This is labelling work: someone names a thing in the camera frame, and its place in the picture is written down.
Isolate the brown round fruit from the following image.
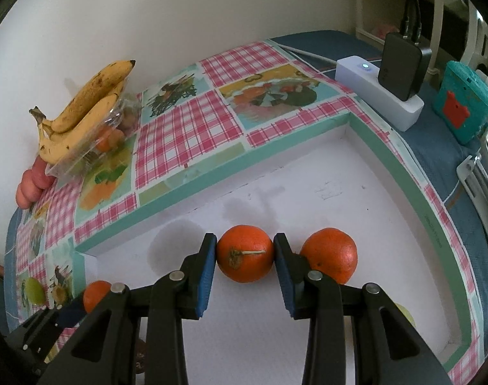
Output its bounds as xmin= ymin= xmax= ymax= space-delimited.
xmin=52 ymin=285 xmax=69 ymax=305

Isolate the large dark wrinkled avocado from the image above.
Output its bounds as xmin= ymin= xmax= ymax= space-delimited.
xmin=135 ymin=338 xmax=146 ymax=374

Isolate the lower yellow banana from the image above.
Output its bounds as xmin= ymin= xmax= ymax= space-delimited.
xmin=29 ymin=94 xmax=118 ymax=165

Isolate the blue table cover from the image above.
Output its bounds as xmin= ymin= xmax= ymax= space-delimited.
xmin=5 ymin=30 xmax=488 ymax=353

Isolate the large red apple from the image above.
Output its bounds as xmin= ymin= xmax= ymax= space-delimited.
xmin=31 ymin=156 xmax=56 ymax=190

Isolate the large orange tangerine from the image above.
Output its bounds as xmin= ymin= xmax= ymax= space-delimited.
xmin=300 ymin=228 xmax=358 ymax=284

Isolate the black power adapter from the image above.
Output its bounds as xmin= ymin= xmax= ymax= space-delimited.
xmin=378 ymin=32 xmax=432 ymax=102

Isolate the upper spotted yellow banana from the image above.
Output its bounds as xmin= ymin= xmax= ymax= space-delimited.
xmin=50 ymin=59 xmax=136 ymax=133

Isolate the clear plastic fruit container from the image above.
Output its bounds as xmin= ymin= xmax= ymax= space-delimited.
xmin=46 ymin=93 xmax=141 ymax=180

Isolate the white power strip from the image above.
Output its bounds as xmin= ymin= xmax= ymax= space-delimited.
xmin=335 ymin=56 xmax=424 ymax=131

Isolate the small green mango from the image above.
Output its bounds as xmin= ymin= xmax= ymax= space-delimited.
xmin=25 ymin=277 xmax=46 ymax=306

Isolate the tangerine with stem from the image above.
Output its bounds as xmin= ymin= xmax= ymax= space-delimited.
xmin=216 ymin=225 xmax=274 ymax=283

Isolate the large green mango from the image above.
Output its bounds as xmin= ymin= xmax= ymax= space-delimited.
xmin=396 ymin=303 xmax=416 ymax=328

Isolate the white lattice chair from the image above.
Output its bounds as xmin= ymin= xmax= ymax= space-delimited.
xmin=425 ymin=0 xmax=488 ymax=80

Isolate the teal plastic box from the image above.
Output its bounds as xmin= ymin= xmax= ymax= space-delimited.
xmin=432 ymin=61 xmax=488 ymax=144

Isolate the black charging cable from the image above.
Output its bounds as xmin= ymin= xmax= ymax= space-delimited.
xmin=398 ymin=0 xmax=448 ymax=43

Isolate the white tray with teal rim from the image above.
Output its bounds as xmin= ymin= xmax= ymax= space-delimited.
xmin=75 ymin=114 xmax=472 ymax=384

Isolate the pink checkered fruit tablecloth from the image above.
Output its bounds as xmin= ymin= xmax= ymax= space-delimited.
xmin=4 ymin=37 xmax=486 ymax=384

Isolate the small pink apple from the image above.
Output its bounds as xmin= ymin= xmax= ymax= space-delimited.
xmin=15 ymin=187 xmax=31 ymax=210

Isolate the small orange tangerine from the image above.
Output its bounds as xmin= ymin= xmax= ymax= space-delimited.
xmin=82 ymin=280 xmax=112 ymax=314

